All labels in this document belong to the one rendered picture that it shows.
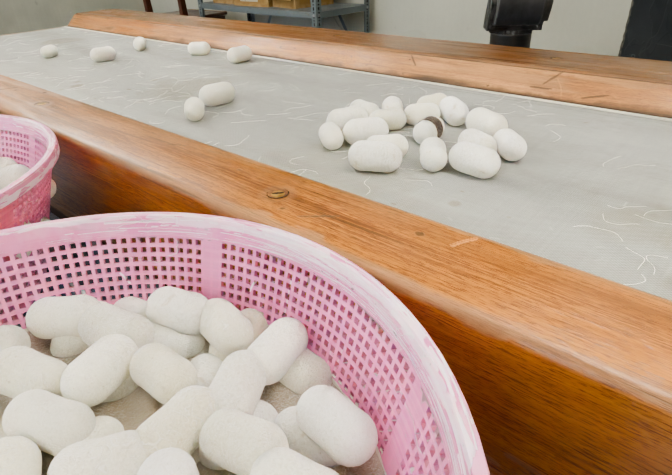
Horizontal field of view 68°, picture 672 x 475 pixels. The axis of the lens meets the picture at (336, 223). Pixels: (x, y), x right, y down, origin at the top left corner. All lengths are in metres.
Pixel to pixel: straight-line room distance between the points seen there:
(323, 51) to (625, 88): 0.36
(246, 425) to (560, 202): 0.23
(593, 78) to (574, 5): 2.02
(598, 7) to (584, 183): 2.18
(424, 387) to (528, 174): 0.22
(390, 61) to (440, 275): 0.45
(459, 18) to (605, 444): 2.67
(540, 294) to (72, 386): 0.17
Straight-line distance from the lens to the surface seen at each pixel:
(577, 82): 0.54
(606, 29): 2.52
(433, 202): 0.31
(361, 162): 0.34
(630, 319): 0.20
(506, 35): 0.86
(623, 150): 0.42
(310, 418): 0.18
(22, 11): 4.89
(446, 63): 0.59
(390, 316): 0.18
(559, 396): 0.19
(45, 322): 0.26
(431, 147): 0.34
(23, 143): 0.46
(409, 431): 0.17
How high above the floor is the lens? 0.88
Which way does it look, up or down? 29 degrees down
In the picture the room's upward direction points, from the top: 2 degrees counter-clockwise
